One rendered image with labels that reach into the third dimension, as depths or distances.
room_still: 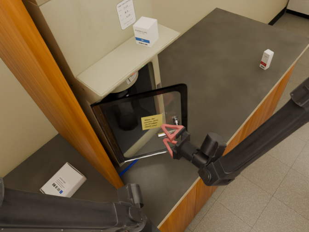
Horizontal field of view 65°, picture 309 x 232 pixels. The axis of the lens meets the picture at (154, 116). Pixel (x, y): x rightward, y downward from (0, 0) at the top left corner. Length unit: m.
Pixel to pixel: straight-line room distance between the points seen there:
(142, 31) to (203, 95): 0.73
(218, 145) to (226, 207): 1.32
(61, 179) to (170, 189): 0.48
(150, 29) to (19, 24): 0.35
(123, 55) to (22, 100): 0.62
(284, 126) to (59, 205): 0.50
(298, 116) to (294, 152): 1.78
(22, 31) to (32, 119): 0.83
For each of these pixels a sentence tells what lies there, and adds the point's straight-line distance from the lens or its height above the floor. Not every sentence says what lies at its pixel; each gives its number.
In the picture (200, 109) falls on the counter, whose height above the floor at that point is 0.94.
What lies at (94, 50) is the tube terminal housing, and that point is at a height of 1.54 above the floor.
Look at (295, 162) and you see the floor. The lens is 2.35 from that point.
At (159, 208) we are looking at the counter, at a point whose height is 0.94.
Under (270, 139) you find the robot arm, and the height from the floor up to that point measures 1.42.
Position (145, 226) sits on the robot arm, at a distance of 0.68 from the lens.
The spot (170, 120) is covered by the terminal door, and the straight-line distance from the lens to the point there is 0.90.
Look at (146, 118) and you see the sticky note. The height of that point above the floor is 1.26.
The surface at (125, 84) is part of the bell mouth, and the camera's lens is 0.89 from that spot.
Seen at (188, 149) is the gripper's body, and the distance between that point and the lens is 0.83.
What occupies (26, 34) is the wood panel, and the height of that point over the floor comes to 1.72.
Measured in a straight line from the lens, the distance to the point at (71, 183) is 1.15.
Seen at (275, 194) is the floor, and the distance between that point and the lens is 2.17.
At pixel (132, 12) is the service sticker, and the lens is 0.77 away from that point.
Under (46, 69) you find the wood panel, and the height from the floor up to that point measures 1.64.
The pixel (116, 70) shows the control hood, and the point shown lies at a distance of 0.68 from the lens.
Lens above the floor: 1.95
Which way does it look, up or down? 52 degrees down
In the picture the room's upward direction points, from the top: 10 degrees counter-clockwise
